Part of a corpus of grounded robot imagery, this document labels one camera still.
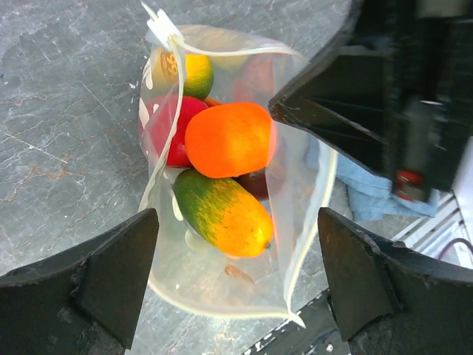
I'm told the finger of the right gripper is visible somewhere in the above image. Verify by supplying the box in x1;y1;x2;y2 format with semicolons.
268;47;387;174

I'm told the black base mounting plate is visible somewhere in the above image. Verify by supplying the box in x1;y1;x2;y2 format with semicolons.
242;289;350;355

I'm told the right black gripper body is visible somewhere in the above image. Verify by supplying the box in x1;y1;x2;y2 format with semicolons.
350;1;472;202

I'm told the green yellow mango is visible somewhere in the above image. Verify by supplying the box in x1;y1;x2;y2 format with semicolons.
173;169;273;258

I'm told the blue cloth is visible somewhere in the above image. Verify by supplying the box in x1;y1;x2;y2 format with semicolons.
335;154;440;222

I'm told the dark purple fruit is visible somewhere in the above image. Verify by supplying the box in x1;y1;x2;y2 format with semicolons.
234;169;268;200

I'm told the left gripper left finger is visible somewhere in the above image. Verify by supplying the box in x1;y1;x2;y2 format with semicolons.
1;209;159;354

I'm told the clear zip top bag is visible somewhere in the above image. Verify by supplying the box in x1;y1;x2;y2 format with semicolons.
138;10;337;324

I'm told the red bell pepper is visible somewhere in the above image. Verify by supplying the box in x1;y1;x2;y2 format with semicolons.
233;54;275;107

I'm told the yellow orange round fruit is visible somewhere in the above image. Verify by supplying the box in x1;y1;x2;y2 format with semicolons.
151;49;214;100

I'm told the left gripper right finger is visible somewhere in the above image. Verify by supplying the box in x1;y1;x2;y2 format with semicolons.
318;208;472;354

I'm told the red apple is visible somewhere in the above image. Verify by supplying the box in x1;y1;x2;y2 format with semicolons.
138;94;208;168

